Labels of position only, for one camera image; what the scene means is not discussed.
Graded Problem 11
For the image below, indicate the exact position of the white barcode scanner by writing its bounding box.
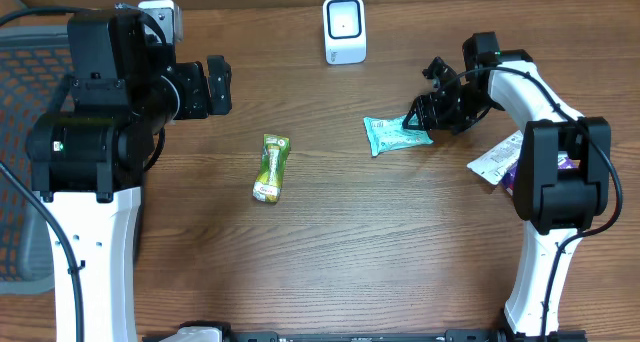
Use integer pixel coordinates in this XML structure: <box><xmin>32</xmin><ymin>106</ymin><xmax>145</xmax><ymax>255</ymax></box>
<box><xmin>322</xmin><ymin>0</ymin><xmax>367</xmax><ymax>65</ymax></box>

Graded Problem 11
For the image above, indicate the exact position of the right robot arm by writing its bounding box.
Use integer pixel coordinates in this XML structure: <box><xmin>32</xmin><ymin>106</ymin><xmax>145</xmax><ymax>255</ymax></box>
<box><xmin>402</xmin><ymin>32</ymin><xmax>623</xmax><ymax>341</ymax></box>

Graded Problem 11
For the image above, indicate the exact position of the grey plastic mesh basket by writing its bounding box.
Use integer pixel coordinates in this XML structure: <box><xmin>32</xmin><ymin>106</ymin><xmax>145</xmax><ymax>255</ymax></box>
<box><xmin>0</xmin><ymin>24</ymin><xmax>146</xmax><ymax>296</ymax></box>

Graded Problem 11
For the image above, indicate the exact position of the white tube gold cap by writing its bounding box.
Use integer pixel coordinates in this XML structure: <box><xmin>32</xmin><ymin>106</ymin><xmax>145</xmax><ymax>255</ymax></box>
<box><xmin>467</xmin><ymin>131</ymin><xmax>523</xmax><ymax>185</ymax></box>

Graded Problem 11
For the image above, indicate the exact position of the green snack packet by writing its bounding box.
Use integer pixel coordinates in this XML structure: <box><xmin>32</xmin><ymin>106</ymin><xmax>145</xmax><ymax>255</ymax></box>
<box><xmin>253</xmin><ymin>134</ymin><xmax>291</xmax><ymax>203</ymax></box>

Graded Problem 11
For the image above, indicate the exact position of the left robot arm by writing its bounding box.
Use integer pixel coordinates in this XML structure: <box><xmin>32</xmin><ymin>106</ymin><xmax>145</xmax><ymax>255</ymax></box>
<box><xmin>27</xmin><ymin>7</ymin><xmax>232</xmax><ymax>341</ymax></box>

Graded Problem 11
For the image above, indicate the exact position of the purple sanitary pad pack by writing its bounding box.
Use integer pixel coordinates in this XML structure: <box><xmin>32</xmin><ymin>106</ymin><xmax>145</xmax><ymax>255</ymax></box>
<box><xmin>501</xmin><ymin>155</ymin><xmax>577</xmax><ymax>196</ymax></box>

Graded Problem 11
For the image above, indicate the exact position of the mint green wipes pack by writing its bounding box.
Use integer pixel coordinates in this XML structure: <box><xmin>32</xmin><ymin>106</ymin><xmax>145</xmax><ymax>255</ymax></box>
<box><xmin>363</xmin><ymin>116</ymin><xmax>433</xmax><ymax>157</ymax></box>

